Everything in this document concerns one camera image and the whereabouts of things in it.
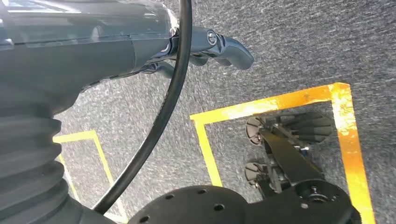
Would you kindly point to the black robot foot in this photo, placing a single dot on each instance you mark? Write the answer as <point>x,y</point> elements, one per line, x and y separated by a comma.
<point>306,126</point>

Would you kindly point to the yellow floor tape square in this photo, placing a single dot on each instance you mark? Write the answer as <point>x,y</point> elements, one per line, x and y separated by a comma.
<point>77,136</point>
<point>278,103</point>

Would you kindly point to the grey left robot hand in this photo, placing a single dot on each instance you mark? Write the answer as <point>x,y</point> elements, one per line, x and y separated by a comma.
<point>77,55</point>

